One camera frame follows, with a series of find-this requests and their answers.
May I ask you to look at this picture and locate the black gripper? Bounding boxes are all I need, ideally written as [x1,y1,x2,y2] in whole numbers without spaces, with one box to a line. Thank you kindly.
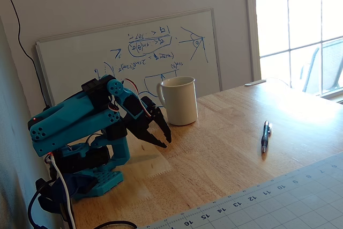
[125,95,173,149]

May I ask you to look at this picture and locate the black pen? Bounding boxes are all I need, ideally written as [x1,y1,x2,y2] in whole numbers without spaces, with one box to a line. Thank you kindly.
[260,120,272,155]

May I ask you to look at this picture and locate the white ceramic mug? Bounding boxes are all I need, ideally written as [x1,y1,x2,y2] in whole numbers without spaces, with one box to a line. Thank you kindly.
[156,76,199,127]

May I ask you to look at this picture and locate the whiteboard with blue writing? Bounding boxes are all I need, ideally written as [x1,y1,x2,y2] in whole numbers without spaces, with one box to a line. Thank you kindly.
[35,8,223,106]

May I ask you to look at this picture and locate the blue table clamp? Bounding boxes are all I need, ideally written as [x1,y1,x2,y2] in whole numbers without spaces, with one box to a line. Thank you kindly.
[37,172,99,213]

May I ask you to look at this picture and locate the grey cutting mat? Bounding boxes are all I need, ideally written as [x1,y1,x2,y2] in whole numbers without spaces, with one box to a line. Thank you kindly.
[141,152,343,229]

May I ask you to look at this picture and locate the outdoor patio chair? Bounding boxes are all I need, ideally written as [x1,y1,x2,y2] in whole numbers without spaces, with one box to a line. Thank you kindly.
[299,37,343,96]

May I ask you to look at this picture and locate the black looped cable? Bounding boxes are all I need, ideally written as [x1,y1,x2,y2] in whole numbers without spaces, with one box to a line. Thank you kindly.
[92,220,138,229]

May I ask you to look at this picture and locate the white usb cable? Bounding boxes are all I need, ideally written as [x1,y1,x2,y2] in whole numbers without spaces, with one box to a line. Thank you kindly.
[50,156,77,229]

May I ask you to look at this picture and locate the white window frame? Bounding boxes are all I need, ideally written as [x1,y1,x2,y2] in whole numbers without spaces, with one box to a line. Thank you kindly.
[244,0,343,104]

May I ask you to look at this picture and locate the blue cable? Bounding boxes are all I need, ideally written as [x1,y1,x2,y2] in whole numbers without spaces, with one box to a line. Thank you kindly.
[27,183,48,229]

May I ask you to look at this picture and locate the thin black wall cable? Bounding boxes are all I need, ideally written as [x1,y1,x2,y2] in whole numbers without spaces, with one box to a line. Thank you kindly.
[4,0,52,108]

